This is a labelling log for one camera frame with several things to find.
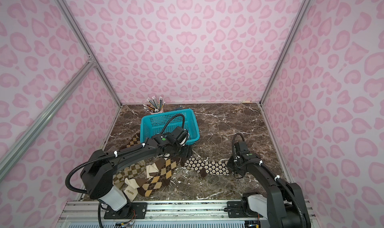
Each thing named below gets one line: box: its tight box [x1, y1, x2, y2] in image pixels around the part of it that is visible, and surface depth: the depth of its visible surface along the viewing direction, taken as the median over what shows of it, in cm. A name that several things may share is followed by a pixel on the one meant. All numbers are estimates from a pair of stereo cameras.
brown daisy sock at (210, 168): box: [184, 157, 230, 178], surface depth 88 cm
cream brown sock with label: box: [124, 177, 140, 203], surface depth 80 cm
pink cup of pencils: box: [143, 95, 166, 114], surface depth 106 cm
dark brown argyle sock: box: [135, 157, 180, 197], surface depth 84 cm
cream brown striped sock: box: [146, 163, 161, 179], surface depth 86 cm
